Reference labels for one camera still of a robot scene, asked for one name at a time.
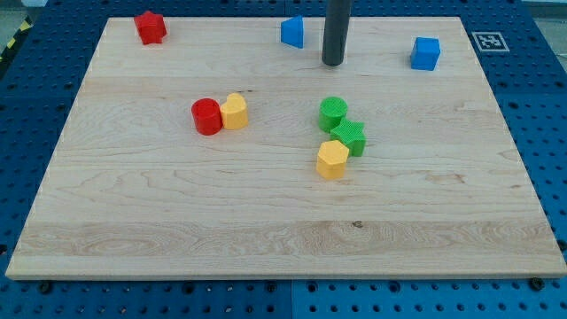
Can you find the yellow hexagon block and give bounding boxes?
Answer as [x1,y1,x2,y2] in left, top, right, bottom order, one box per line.
[315,140,350,180]

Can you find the green star block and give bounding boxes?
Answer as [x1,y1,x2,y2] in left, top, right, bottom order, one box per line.
[330,118,366,157]

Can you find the white fiducial marker tag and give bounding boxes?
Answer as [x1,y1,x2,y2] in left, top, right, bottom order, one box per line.
[471,31,509,52]

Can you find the light wooden board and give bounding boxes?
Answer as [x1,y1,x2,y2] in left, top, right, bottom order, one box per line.
[6,17,566,280]

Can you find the red cylinder block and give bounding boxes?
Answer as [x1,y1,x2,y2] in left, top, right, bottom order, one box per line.
[191,97,222,136]

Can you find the blue triangular prism block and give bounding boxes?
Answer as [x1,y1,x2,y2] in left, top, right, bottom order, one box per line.
[280,15,304,49]

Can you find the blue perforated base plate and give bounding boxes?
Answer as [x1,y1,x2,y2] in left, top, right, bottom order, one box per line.
[1,1,566,318]

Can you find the yellow heart block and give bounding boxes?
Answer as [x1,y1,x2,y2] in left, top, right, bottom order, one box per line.
[220,93,248,129]

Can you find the red star block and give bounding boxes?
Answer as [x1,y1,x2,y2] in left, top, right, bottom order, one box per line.
[134,11,167,45]

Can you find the green cylinder block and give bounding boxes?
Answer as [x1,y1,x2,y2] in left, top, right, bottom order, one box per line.
[318,97,348,133]

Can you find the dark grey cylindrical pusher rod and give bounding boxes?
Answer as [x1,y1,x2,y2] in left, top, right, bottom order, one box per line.
[322,0,352,66]

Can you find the blue cube block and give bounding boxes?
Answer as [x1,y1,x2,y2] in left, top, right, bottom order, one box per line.
[410,37,441,71]

